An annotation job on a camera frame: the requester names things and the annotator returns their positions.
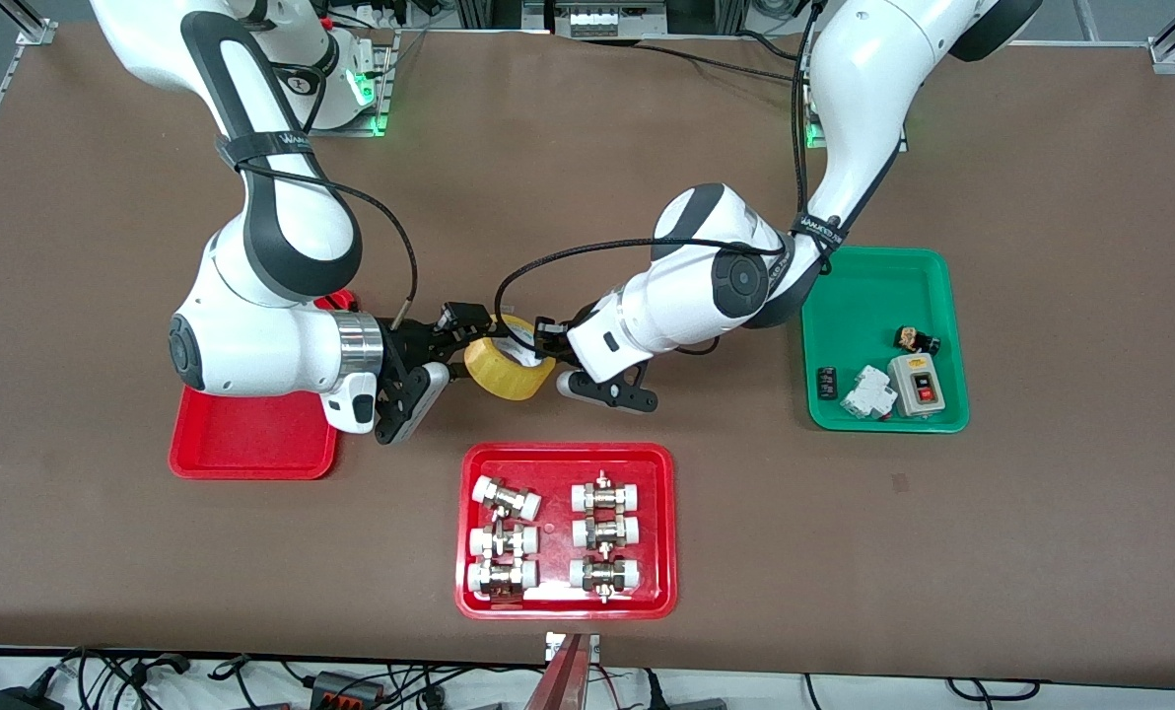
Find white circuit breaker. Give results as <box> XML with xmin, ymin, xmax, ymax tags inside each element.
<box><xmin>839</xmin><ymin>365</ymin><xmax>899</xmax><ymax>423</ymax></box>

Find aluminium frame post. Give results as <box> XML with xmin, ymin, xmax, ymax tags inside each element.
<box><xmin>454</xmin><ymin>0</ymin><xmax>521</xmax><ymax>31</ymax></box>

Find metal pipe fitting white caps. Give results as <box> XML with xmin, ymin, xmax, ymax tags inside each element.
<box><xmin>569</xmin><ymin>554</ymin><xmax>643</xmax><ymax>603</ymax></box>
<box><xmin>468</xmin><ymin>525</ymin><xmax>539</xmax><ymax>559</ymax></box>
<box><xmin>472</xmin><ymin>476</ymin><xmax>543</xmax><ymax>522</ymax></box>
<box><xmin>571</xmin><ymin>471</ymin><xmax>644</xmax><ymax>514</ymax></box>
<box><xmin>571</xmin><ymin>515</ymin><xmax>644</xmax><ymax>549</ymax></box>
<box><xmin>466</xmin><ymin>559</ymin><xmax>539</xmax><ymax>603</ymax></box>

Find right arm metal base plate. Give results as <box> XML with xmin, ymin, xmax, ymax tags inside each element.
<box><xmin>311</xmin><ymin>30</ymin><xmax>397</xmax><ymax>137</ymax></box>

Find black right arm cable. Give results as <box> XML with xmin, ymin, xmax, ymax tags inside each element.
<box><xmin>238</xmin><ymin>158</ymin><xmax>421</xmax><ymax>331</ymax></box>

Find silver metal bracket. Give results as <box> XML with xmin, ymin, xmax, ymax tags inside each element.
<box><xmin>545</xmin><ymin>632</ymin><xmax>601</xmax><ymax>663</ymax></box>

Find grey switch box red button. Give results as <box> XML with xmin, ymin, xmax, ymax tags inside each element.
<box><xmin>887</xmin><ymin>352</ymin><xmax>946</xmax><ymax>419</ymax></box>

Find grey connector block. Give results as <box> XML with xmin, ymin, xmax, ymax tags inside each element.
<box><xmin>311</xmin><ymin>671</ymin><xmax>386</xmax><ymax>707</ymax></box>

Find black cable on table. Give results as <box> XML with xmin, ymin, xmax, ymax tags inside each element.
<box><xmin>637</xmin><ymin>37</ymin><xmax>803</xmax><ymax>84</ymax></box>

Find yellow tape roll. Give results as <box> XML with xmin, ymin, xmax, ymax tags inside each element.
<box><xmin>464</xmin><ymin>316</ymin><xmax>557</xmax><ymax>401</ymax></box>

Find red metal bar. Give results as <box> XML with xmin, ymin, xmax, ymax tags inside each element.
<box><xmin>523</xmin><ymin>633</ymin><xmax>593</xmax><ymax>710</ymax></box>

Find red tray with fittings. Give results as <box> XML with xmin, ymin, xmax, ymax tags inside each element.
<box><xmin>454</xmin><ymin>442</ymin><xmax>678</xmax><ymax>620</ymax></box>

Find empty red plastic tray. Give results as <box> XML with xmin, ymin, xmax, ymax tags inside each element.
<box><xmin>169</xmin><ymin>286</ymin><xmax>357</xmax><ymax>481</ymax></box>

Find white power strip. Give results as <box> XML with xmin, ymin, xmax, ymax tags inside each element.
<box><xmin>553</xmin><ymin>0</ymin><xmax>669</xmax><ymax>38</ymax></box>

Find green plastic tray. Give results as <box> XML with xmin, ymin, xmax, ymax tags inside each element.
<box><xmin>799</xmin><ymin>246</ymin><xmax>971</xmax><ymax>434</ymax></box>

